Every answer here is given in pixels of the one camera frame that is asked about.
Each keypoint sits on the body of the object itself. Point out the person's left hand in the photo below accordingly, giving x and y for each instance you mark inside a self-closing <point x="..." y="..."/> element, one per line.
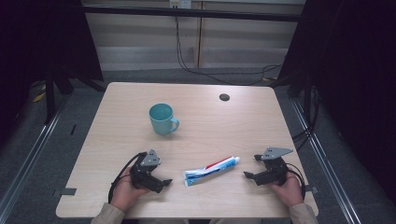
<point x="123" y="194"/>

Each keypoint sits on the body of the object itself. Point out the metal floor rail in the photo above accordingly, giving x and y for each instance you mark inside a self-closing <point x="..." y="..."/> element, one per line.
<point x="28" y="161"/>
<point x="330" y="174"/>

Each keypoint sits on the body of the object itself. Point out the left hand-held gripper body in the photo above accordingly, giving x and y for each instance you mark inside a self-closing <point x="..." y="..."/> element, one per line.
<point x="146" y="179"/>

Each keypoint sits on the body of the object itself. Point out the grey tape strip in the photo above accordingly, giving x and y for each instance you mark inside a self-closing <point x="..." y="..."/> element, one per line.
<point x="312" y="189"/>
<point x="65" y="191"/>

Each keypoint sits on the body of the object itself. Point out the black metal stand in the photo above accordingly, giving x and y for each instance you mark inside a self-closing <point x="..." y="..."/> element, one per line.
<point x="49" y="99"/>

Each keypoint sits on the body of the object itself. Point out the teal cup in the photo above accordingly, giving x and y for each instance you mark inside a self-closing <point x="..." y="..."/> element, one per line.
<point x="162" y="123"/>

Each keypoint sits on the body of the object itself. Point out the yellow floor scrap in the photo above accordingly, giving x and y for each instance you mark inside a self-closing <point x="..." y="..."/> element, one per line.
<point x="38" y="97"/>

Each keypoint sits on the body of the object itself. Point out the person's right hand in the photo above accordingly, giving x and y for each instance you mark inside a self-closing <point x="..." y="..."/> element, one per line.
<point x="291" y="191"/>

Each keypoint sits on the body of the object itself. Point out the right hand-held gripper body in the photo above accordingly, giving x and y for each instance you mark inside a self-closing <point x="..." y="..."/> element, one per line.
<point x="275" y="172"/>

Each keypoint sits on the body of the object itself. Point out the white wall power outlet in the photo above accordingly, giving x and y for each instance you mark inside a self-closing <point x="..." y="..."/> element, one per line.
<point x="180" y="3"/>

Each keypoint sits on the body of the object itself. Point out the white blue toothpaste tube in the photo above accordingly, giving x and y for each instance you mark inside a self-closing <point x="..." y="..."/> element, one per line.
<point x="208" y="171"/>

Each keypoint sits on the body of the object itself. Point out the small black floor tape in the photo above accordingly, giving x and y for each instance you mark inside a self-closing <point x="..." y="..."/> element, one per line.
<point x="73" y="129"/>

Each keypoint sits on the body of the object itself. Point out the black horizontal bar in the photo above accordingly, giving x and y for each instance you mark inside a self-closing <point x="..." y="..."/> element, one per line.
<point x="186" y="13"/>

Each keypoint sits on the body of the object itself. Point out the dark round table grommet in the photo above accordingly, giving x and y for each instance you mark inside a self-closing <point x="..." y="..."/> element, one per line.
<point x="224" y="97"/>

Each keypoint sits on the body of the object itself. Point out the dark curtain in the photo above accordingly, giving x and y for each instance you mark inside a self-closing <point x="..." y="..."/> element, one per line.
<point x="40" y="40"/>
<point x="358" y="77"/>

